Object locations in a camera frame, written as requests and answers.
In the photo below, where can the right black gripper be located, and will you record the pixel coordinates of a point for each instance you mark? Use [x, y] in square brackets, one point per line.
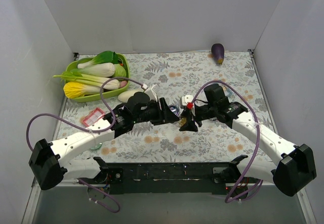
[195, 114]

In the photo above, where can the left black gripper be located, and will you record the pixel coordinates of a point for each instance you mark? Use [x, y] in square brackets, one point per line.
[162, 111]

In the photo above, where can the blue round pill container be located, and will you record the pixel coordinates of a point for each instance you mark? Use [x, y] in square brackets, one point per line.
[175, 109]

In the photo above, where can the orange pill bottle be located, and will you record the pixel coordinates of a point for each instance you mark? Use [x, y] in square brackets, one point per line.
[182, 121]

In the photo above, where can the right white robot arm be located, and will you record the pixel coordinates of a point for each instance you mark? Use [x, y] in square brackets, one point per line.
[263, 135]

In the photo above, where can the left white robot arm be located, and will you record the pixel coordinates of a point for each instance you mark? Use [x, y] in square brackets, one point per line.
[81, 143]

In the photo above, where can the floral table mat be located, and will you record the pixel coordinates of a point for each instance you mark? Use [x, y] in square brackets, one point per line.
[179, 74]

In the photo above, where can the blue rectangular pill box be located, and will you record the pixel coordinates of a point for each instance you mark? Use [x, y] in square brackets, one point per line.
[227, 91]

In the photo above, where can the white toy radish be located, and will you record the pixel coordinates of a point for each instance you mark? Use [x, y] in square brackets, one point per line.
[124, 96]

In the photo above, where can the green toy cabbage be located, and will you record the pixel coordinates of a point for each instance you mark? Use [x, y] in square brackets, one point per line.
[119, 72]

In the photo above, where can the pink rectangular pill box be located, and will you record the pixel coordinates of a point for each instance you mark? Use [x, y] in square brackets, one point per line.
[92, 117]

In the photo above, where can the purple toy eggplant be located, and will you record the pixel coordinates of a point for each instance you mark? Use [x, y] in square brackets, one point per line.
[218, 51]

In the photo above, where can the green round pill container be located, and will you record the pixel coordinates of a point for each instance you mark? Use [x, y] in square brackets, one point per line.
[96, 147]

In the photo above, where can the white toy bok choy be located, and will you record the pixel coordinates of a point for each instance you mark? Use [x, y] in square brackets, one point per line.
[102, 65]

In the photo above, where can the green vegetable basket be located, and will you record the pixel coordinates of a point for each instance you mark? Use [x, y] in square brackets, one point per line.
[103, 93]

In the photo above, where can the yellow toy napa cabbage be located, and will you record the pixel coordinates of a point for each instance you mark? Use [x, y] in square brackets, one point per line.
[76, 89]

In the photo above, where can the green toy celery stalk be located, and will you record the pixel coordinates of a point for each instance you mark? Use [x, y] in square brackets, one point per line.
[87, 79]

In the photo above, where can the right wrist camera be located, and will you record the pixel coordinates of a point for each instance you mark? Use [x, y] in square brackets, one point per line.
[186, 102]

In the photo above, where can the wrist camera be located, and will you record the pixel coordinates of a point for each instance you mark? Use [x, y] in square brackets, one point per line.
[186, 102]
[152, 92]

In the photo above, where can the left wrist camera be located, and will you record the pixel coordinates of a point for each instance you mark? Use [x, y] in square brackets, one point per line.
[152, 92]

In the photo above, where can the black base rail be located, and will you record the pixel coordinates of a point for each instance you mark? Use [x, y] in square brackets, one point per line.
[160, 177]

